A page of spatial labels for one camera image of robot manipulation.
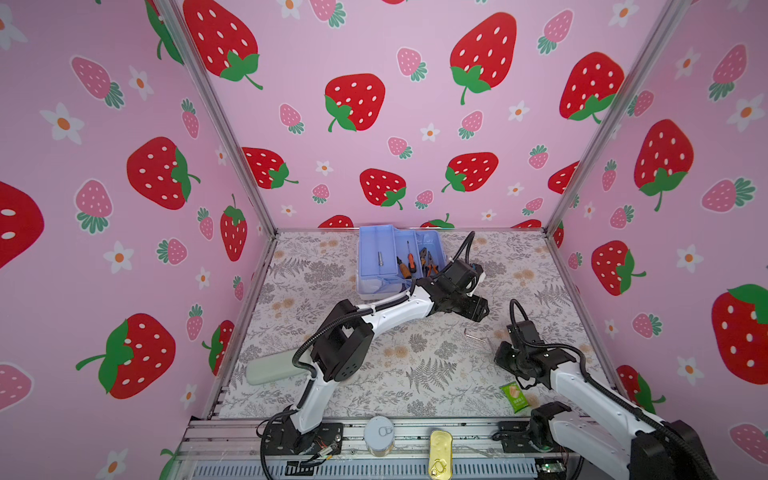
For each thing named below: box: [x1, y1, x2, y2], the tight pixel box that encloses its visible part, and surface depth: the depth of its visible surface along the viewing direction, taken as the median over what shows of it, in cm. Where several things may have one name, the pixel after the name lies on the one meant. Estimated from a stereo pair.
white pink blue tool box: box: [357, 225, 447, 300], surface depth 103 cm
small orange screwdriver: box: [407, 240, 417, 273], surface depth 101 cm
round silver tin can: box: [364, 416, 395, 458], surface depth 72 cm
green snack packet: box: [499, 381, 529, 414], surface depth 81 cm
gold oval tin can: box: [428, 430, 453, 480], surface depth 70 cm
